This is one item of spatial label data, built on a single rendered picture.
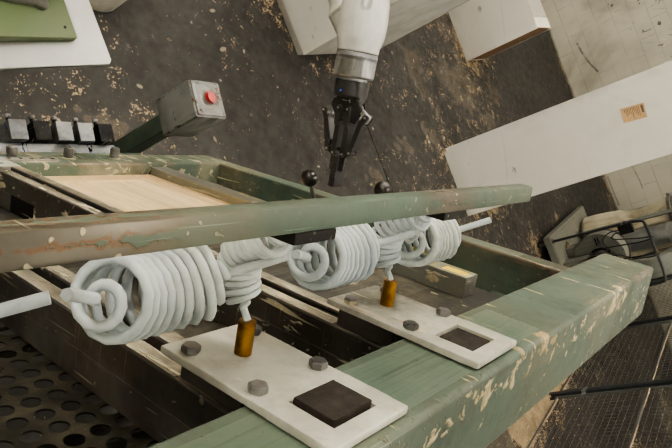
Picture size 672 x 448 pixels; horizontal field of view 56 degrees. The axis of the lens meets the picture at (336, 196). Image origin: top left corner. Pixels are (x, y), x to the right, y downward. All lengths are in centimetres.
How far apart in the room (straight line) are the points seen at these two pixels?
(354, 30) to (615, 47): 800
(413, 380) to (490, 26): 575
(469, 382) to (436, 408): 7
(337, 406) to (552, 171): 450
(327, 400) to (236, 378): 8
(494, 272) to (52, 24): 135
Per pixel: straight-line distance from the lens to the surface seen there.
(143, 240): 36
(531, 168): 498
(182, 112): 196
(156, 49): 326
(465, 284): 119
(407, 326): 68
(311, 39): 396
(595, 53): 929
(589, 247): 649
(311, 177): 132
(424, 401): 57
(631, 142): 479
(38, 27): 194
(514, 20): 618
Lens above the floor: 226
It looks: 36 degrees down
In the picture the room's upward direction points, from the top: 69 degrees clockwise
